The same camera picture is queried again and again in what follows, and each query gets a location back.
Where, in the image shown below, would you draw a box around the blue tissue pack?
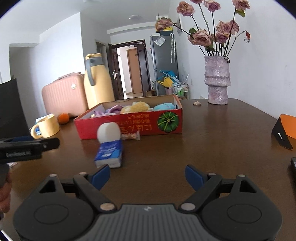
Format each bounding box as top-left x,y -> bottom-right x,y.
94,140 -> 123,168

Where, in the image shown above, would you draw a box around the blue plush toy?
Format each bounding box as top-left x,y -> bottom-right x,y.
153,102 -> 176,111

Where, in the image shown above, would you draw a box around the yellow plush toy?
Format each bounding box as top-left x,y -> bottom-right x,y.
120,101 -> 153,114

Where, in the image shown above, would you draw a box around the person left hand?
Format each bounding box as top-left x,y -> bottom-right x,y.
0,172 -> 12,213

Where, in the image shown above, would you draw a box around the yellow ceramic mug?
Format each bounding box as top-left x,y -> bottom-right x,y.
31,113 -> 60,139

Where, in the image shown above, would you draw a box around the black paper bag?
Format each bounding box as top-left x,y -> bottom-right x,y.
0,79 -> 30,139

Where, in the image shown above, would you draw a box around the orange fruit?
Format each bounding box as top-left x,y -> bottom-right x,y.
58,113 -> 70,125

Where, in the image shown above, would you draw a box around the pink mini suitcase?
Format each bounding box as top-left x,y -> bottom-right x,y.
42,72 -> 88,117

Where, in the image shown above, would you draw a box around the red cardboard box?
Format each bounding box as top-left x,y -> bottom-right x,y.
74,94 -> 183,140

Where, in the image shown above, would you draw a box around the small shell piece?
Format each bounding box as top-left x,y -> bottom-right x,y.
193,101 -> 202,106

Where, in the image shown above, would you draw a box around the yellow thermos jug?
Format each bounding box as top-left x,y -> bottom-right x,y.
84,53 -> 115,109

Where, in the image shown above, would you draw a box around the black smartphone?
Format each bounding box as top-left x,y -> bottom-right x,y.
290,157 -> 296,178

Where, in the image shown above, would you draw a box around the orange black case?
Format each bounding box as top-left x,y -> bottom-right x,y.
271,114 -> 296,150

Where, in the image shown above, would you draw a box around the cluttered storage rack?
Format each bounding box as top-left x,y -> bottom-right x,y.
155,70 -> 190,99

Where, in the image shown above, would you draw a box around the purple textured vase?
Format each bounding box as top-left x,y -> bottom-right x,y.
204,56 -> 231,105

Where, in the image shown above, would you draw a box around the brown wooden door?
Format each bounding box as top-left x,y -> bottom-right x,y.
127,49 -> 142,94

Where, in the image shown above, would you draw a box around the grey refrigerator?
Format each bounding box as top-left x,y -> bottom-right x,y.
150,33 -> 179,95

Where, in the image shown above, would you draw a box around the dried pink roses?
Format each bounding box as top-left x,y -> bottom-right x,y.
155,1 -> 251,58

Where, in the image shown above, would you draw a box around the wall electrical panel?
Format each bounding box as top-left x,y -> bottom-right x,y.
176,17 -> 182,32

